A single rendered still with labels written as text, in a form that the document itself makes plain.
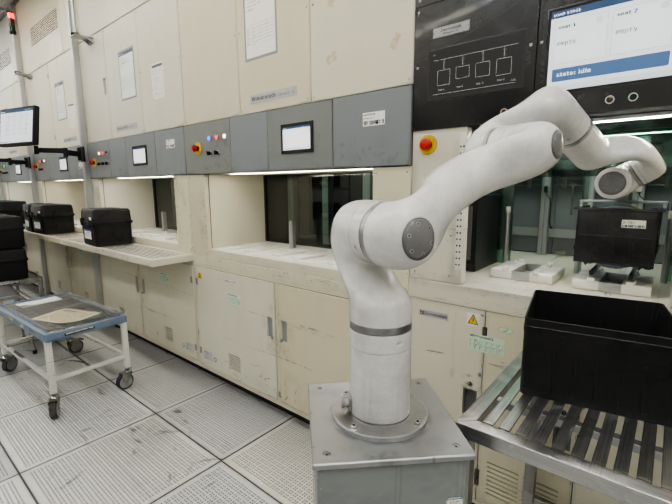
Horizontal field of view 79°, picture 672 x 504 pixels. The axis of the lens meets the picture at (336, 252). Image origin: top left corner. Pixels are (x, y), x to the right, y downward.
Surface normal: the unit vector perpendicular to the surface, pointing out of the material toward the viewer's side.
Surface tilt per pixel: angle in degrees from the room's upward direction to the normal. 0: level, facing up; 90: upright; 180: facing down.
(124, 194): 90
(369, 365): 90
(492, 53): 90
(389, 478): 90
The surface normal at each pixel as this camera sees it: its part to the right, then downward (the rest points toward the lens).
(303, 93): -0.64, 0.13
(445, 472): 0.09, 0.16
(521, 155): -0.17, 0.33
